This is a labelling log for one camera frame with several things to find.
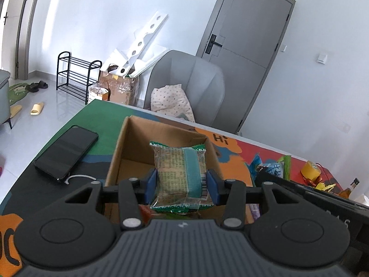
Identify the dark glass bottle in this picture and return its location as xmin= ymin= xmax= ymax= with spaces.
xmin=339 ymin=178 xmax=360 ymax=199

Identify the white charging cable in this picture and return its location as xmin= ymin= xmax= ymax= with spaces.
xmin=64 ymin=175 xmax=97 ymax=185

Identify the cardboard box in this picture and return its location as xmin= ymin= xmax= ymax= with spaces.
xmin=104 ymin=115 xmax=229 ymax=226

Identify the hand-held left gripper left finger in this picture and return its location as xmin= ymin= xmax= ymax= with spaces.
xmin=65 ymin=169 xmax=158 ymax=231

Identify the small blue snack packet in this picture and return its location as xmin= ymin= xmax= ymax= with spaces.
xmin=248 ymin=154 xmax=263 ymax=179

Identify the yellow green wrapper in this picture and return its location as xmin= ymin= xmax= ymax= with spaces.
xmin=315 ymin=179 xmax=338 ymax=192

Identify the cat print table mat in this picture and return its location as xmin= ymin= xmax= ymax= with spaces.
xmin=0 ymin=99 xmax=358 ymax=269

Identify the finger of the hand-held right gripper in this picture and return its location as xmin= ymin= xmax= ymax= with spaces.
xmin=255 ymin=170 xmax=292 ymax=191

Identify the yellow tape roll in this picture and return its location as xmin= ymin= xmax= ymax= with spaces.
xmin=301 ymin=160 xmax=322 ymax=179

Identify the paper shopping bag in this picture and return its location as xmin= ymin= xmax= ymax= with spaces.
xmin=89 ymin=82 xmax=111 ymax=103

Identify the red snack packet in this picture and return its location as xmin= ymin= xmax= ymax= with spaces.
xmin=140 ymin=205 xmax=155 ymax=223

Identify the dotted white pillow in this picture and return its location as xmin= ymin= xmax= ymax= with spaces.
xmin=151 ymin=84 xmax=196 ymax=123

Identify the grey interior door frame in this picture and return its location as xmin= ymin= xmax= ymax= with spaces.
xmin=16 ymin=0 xmax=45 ymax=80

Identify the light green snack packet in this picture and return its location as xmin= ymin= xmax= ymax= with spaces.
xmin=283 ymin=155 xmax=292 ymax=181

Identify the grey chair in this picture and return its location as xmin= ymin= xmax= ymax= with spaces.
xmin=143 ymin=50 xmax=226 ymax=132

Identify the dark green snack packet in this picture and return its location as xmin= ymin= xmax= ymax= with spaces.
xmin=149 ymin=141 xmax=215 ymax=213

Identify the black smartphone with cable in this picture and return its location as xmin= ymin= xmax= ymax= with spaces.
xmin=35 ymin=125 xmax=99 ymax=183

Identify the black door handle lock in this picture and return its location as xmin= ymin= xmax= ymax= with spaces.
xmin=203 ymin=34 xmax=224 ymax=55

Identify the green floor mat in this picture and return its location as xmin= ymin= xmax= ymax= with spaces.
xmin=7 ymin=82 xmax=31 ymax=106

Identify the grey sofa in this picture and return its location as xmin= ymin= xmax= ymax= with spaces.
xmin=0 ymin=69 xmax=13 ymax=129

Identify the brown carton with tape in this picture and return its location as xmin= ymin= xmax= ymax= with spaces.
xmin=99 ymin=69 xmax=141 ymax=106

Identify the grey door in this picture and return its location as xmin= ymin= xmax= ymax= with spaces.
xmin=196 ymin=0 xmax=296 ymax=135

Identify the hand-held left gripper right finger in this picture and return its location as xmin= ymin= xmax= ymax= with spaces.
xmin=206 ymin=170 xmax=293 ymax=230

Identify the black shoe rack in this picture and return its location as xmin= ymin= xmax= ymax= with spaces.
xmin=56 ymin=51 xmax=103 ymax=104

